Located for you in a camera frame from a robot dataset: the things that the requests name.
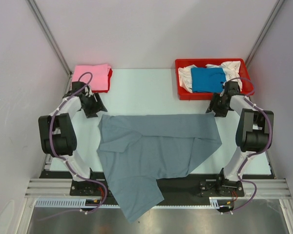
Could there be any folded pink t-shirt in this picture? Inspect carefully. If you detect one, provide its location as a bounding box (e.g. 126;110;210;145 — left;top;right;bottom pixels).
72;63;110;85

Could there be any aluminium frame rail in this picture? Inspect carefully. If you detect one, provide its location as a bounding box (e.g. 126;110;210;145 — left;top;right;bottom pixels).
25;178;292;199

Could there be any right aluminium corner post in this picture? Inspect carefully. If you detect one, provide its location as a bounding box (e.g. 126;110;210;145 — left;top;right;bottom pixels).
245;0;287;68

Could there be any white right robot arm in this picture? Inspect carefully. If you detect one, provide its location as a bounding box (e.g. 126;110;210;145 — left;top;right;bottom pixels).
206;78;274;195

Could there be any left aluminium corner post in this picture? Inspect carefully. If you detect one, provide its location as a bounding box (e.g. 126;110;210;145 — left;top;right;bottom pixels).
25;0;73;78

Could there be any blue t-shirt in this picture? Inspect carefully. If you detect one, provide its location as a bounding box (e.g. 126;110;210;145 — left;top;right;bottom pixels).
191;67;226;93

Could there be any white slotted cable duct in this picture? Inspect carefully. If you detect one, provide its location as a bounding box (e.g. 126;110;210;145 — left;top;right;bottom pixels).
35;198;220;210

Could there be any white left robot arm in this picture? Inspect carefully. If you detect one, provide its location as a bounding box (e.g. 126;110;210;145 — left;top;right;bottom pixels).
38;81;107;195

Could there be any folded red t-shirt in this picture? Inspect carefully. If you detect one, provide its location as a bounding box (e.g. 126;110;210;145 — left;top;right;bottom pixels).
90;66;113;93

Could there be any grey polo shirt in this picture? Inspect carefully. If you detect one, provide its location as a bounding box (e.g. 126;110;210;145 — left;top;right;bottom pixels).
97;114;222;223

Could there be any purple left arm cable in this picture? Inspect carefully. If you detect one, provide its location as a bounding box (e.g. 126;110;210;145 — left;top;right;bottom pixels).
36;72;109;221

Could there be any aluminium corner post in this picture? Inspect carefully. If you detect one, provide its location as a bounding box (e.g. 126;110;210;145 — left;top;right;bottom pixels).
245;0;287;68
25;0;73;78

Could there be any red plastic bin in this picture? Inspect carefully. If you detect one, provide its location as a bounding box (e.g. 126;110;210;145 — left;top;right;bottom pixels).
175;58;254;100

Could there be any white t-shirt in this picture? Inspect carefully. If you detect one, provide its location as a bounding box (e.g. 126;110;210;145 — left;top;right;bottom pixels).
178;61;242;93

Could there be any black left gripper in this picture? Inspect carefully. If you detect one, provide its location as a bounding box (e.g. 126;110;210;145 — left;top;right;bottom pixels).
82;92;107;118

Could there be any black mounting base plate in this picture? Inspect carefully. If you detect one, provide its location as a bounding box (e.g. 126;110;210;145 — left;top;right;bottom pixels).
40;171;274;206

